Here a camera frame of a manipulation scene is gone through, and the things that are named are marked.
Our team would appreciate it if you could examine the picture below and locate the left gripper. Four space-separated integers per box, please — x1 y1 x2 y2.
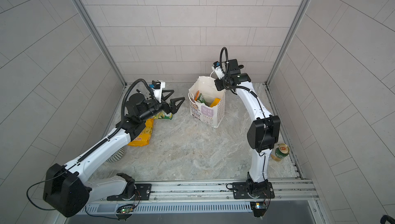
137 90 184 124

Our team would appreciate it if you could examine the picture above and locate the green snack packet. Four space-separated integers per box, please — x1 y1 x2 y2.
153 111 173 120

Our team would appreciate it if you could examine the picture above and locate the orange Fox's candy packet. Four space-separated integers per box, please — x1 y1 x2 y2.
194 91 200 101

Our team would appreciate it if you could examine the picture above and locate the orange snack packet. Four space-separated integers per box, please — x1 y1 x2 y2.
210 98 221 107

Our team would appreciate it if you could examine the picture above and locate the white printed paper bag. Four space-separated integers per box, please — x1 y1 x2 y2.
188 76 225 128

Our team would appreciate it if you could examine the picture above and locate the yellow snack bag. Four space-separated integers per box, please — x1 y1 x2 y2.
128 118 154 147

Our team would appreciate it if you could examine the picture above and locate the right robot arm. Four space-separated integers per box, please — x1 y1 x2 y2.
212 59 280 198

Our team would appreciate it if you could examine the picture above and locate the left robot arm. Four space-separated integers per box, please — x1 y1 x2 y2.
43 93 185 217

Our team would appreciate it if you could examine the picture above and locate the small bottle green label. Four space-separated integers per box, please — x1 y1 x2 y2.
271 143 290 161

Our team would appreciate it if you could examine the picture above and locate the left circuit board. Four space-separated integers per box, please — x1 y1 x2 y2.
116 204 136 214

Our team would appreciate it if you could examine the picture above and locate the circuit board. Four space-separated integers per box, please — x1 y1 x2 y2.
116 204 136 214
250 201 268 218

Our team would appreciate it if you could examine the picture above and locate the right circuit board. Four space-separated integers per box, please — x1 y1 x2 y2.
250 201 268 218

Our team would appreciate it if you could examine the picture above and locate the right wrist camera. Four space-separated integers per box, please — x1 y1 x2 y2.
211 61 225 79

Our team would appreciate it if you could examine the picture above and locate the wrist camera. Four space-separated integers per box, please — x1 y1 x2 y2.
149 80 166 103
211 61 225 79

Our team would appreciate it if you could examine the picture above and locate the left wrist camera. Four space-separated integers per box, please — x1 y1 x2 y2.
149 80 166 103

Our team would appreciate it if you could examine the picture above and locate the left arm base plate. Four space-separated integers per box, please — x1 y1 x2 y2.
107 184 152 201

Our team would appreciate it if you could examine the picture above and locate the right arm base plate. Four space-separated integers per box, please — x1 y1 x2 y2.
231 181 275 199

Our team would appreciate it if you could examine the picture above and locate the aluminium mounting rail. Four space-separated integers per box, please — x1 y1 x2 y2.
70 179 319 209

